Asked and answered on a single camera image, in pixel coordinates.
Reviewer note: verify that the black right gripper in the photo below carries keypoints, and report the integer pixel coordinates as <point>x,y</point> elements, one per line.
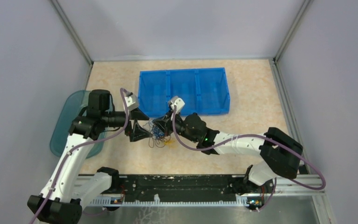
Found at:
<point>166,122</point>

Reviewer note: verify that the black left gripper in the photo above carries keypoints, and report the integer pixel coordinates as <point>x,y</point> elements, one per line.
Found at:
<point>137,133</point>

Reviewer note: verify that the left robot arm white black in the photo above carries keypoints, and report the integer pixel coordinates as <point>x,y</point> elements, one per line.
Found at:
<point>59,202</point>

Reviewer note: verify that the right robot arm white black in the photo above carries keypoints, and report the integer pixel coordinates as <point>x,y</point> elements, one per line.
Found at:
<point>278,151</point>

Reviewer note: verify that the blue plastic divided bin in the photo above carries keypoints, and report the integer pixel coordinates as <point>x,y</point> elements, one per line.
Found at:
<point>205,91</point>

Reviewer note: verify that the teal translucent plastic basin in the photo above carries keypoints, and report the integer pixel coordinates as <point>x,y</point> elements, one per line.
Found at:
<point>71,109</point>

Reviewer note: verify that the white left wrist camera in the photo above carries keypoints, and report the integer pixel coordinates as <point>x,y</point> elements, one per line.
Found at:
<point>131,102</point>

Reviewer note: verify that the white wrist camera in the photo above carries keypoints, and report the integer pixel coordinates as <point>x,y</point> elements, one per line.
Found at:
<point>131,102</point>
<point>177,102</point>

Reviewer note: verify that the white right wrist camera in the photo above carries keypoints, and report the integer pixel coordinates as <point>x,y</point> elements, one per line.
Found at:
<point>177,102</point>

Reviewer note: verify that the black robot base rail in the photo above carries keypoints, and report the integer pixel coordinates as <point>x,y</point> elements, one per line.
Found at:
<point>202,191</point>

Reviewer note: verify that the aluminium frame post left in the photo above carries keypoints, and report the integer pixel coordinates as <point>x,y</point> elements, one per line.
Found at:
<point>71,31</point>

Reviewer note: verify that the aluminium frame post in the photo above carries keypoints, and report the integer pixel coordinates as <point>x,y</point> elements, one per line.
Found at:
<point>292,30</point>
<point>71,31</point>

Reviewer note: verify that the aluminium frame post right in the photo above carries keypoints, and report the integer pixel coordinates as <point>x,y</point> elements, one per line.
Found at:
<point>292,30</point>

